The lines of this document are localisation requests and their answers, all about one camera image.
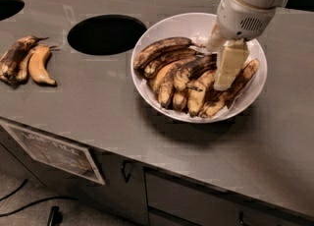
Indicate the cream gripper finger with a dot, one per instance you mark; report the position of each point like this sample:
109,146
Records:
230,60
215,41

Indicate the middle brown banana on counter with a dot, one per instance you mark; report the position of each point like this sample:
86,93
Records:
22,71

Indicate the yellow banana on counter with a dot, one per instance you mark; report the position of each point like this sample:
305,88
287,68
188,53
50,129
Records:
37,65

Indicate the top dark spotted banana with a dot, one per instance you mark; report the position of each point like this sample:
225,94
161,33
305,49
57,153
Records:
153,50

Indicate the dark banana on counter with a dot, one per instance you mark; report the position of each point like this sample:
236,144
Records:
11,59

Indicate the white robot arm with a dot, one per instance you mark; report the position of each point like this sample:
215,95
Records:
237,22

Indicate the framed landfill sign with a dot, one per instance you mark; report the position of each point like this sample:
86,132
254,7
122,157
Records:
63,155

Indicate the white bowl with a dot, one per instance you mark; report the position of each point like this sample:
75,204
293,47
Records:
197,27

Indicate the long spotted banana bowl right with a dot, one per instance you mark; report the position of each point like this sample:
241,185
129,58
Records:
217,100

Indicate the short banana bowl front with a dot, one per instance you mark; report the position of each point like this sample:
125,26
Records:
180,100

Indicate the black object on floor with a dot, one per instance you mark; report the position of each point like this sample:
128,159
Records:
55,217

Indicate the yellow banana in bowl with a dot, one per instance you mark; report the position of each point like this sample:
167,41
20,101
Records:
161,75

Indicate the black cabinet handle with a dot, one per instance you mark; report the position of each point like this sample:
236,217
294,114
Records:
126,168

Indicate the brown banana bowl left front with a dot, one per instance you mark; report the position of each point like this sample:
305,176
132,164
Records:
166,88

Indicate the yellow brown banana bowl middle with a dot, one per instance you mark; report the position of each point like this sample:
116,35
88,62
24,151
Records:
196,97

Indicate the grey drawer front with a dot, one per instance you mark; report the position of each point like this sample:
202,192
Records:
177,202

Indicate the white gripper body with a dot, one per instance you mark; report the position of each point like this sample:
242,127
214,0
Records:
240,19

